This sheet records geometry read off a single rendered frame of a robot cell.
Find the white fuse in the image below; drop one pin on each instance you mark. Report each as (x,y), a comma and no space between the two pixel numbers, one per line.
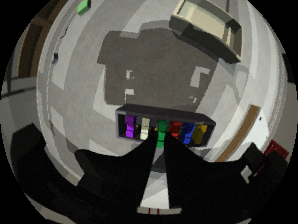
(144,128)

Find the red fuse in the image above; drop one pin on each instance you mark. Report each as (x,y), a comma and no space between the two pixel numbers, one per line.
(174,128)

